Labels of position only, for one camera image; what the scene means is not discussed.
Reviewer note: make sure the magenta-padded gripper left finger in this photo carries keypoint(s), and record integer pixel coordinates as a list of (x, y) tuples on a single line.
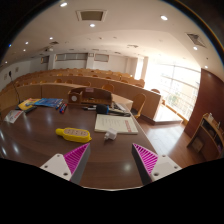
[(56, 166)]

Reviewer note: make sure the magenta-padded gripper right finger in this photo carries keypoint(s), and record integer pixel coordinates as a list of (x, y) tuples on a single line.
[(165, 166)]

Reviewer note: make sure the yellow power strip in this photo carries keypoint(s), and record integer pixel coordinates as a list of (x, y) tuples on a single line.
[(75, 135)]

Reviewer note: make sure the red marker pen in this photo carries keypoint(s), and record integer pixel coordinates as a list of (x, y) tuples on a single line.
[(64, 108)]

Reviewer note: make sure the blue marker pen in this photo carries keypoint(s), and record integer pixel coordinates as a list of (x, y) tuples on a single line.
[(60, 106)]

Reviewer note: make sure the black remote control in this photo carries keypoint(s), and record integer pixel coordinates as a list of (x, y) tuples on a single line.
[(30, 110)]

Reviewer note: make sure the blue booklet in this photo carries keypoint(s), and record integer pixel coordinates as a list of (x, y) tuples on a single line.
[(50, 102)]

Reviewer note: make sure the white paper notebook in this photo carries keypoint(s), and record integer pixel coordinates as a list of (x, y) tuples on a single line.
[(115, 124)]

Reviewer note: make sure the white paper card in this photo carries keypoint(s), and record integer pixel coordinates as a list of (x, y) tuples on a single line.
[(13, 116)]

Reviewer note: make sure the silver pen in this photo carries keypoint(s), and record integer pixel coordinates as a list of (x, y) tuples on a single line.
[(89, 108)]

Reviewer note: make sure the group of wooden chairs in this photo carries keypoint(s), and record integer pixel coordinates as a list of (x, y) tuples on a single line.
[(139, 103)]

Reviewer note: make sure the yellow booklet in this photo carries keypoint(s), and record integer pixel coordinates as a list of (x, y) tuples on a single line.
[(26, 104)]

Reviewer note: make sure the large bright window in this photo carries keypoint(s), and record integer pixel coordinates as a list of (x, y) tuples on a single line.
[(180, 90)]

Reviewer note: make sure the wooden desk organizer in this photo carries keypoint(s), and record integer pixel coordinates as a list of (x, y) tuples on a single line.
[(91, 96)]

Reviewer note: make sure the curved wooden lecture desk rows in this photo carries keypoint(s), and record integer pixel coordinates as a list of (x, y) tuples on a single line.
[(133, 88)]

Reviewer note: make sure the black gooseneck microphone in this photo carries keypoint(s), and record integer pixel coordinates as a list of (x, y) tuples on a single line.
[(14, 86)]

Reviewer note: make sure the ceiling projector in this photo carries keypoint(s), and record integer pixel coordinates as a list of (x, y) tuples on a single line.
[(49, 49)]

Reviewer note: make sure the slatted ceiling air vent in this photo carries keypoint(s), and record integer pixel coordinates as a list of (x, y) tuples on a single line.
[(196, 40)]

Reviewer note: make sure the group of ceiling lights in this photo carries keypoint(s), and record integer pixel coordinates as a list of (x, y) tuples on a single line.
[(163, 17)]

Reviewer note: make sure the square ceiling air vent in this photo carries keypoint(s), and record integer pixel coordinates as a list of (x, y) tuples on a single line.
[(91, 15)]

